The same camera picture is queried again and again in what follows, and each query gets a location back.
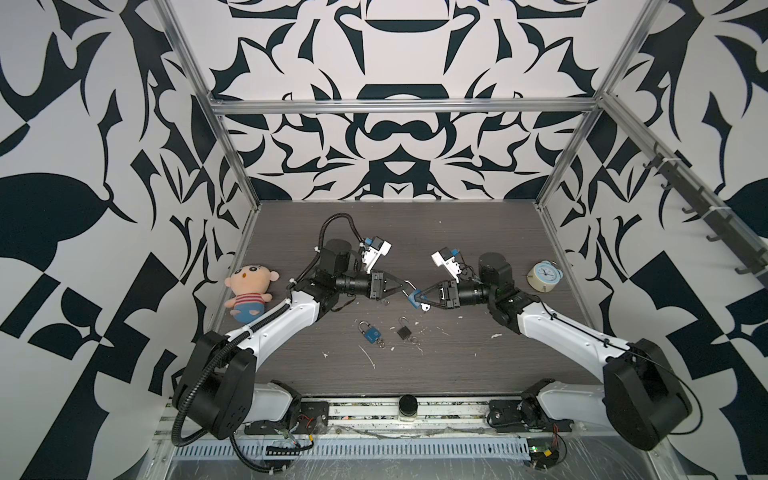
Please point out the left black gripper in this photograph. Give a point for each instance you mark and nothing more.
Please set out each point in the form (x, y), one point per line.
(377, 290)

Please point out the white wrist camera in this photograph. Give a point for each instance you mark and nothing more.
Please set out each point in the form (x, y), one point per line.
(371, 250)
(448, 259)

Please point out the plush doll striped shirt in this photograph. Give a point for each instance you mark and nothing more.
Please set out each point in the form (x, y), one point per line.
(249, 285)

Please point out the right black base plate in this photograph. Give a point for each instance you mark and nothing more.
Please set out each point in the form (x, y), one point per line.
(524, 414)

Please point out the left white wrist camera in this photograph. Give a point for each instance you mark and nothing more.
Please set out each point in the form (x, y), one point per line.
(371, 250)

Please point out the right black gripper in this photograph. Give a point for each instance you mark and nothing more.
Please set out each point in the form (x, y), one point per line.
(451, 292)

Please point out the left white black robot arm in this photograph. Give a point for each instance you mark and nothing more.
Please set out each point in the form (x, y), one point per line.
(218, 392)

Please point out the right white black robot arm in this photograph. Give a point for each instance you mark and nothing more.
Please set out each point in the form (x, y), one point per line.
(637, 395)

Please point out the wall hook rail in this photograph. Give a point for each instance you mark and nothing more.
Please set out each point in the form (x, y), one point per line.
(702, 203)

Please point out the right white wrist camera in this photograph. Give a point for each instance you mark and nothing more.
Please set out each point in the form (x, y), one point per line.
(448, 259)

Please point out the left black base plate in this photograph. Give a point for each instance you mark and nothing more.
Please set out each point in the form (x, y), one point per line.
(304, 418)

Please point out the small blue alarm clock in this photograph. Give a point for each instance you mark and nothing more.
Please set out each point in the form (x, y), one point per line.
(544, 276)

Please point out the green circuit board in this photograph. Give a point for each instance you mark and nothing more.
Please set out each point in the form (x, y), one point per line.
(543, 456)

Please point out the front black padlock with key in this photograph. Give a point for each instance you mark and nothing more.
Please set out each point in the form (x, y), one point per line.
(404, 331)

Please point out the black round knob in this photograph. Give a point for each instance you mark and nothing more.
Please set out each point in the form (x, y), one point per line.
(408, 407)

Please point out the front blue padlock with key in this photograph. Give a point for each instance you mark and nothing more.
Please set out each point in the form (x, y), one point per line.
(371, 334)

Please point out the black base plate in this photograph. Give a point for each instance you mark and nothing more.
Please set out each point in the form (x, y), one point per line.
(524, 414)
(304, 418)

